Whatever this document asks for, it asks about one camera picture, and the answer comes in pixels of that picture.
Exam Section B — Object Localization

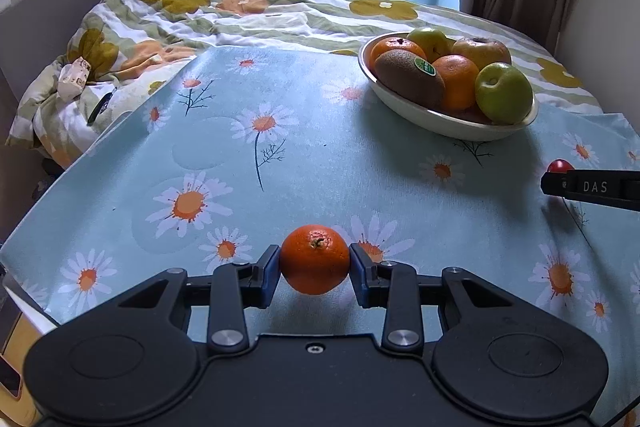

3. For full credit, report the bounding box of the red cherry tomato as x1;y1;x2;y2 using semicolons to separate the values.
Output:
547;159;574;173

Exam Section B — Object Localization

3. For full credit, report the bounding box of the small tangerine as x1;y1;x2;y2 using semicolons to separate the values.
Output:
279;225;349;296

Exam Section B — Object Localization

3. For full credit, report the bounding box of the green apple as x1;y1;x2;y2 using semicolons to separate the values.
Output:
475;63;534;124
407;27;452;63

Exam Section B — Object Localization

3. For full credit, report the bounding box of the large yellowish apple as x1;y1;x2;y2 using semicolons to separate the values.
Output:
451;37;512;70

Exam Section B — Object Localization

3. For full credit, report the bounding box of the brown kiwi with sticker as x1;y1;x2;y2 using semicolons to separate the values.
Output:
373;50;445;109

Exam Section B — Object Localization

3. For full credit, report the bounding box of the large orange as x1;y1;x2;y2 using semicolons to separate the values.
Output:
433;54;480;113

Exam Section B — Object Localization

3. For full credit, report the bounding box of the blue daisy tablecloth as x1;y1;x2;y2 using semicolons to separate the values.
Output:
1;48;639;423

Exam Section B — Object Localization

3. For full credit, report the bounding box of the cream ceramic bowl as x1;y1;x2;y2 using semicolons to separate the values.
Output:
358;32;539;142

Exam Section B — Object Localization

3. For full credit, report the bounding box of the black remote on bed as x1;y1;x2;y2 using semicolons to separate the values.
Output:
87;92;114;126

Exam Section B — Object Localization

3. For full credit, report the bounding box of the smartphone lower left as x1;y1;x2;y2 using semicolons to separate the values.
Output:
0;355;23;400

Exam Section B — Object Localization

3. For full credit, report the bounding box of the small tissue packet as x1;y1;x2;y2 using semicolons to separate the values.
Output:
58;56;91;102

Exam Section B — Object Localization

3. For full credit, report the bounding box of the floral striped duvet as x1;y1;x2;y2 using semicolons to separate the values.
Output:
1;0;600;167

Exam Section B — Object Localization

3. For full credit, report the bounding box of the grey bed headboard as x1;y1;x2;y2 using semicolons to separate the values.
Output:
0;0;101;98

